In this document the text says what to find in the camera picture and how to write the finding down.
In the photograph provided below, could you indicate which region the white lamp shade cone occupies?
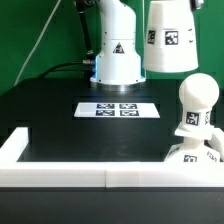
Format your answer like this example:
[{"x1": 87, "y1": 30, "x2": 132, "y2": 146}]
[{"x1": 143, "y1": 0, "x2": 198, "y2": 73}]

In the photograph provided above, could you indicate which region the white lamp bulb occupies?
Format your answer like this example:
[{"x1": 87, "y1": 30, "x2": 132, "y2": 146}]
[{"x1": 179, "y1": 73, "x2": 219, "y2": 129}]

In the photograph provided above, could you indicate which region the white lamp base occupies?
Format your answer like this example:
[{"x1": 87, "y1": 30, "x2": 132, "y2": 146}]
[{"x1": 164, "y1": 123, "x2": 224, "y2": 163}]

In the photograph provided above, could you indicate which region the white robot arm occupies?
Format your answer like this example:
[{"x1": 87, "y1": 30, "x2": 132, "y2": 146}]
[{"x1": 91, "y1": 0, "x2": 204, "y2": 86}]

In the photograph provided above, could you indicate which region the white marker sheet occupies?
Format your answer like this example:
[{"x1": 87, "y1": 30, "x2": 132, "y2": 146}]
[{"x1": 74, "y1": 102, "x2": 160, "y2": 119}]

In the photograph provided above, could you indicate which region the white U-shaped border fence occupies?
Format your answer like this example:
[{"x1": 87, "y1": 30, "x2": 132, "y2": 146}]
[{"x1": 0, "y1": 127, "x2": 224, "y2": 188}]

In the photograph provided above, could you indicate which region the black cable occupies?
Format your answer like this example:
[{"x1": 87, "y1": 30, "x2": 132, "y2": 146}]
[{"x1": 39, "y1": 0, "x2": 98, "y2": 80}]

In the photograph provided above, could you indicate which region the white cable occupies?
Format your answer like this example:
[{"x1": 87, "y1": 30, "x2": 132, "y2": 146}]
[{"x1": 13, "y1": 0, "x2": 63, "y2": 86}]

